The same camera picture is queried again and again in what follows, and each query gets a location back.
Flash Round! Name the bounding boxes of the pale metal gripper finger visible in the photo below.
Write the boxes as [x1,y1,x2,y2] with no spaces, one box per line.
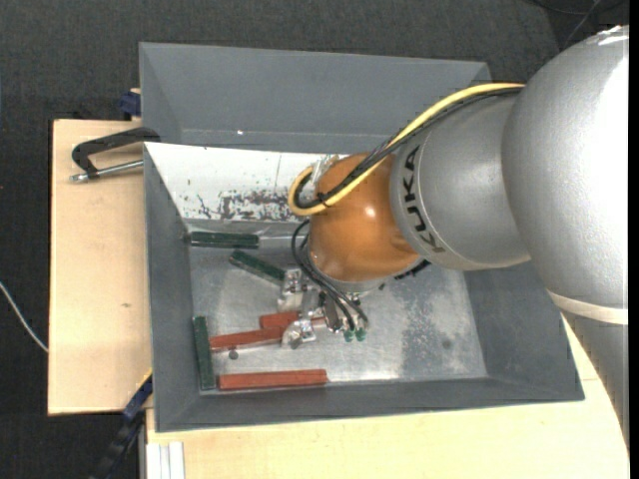
[282,318,319,351]
[277,266,307,309]

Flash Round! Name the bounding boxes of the dark green flat block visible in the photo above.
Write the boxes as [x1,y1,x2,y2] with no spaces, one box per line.
[229,248,290,285]
[192,314,218,391]
[189,231,262,250]

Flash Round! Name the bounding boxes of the pale wood flat board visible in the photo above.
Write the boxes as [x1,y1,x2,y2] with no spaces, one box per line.
[47,118,154,416]

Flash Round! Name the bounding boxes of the red-brown flat block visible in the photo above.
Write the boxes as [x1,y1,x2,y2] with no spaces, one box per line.
[259,310,326,331]
[209,326,287,353]
[217,368,329,392]

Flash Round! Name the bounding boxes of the grey metal bin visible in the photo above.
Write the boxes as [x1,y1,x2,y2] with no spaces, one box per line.
[138,41,586,433]

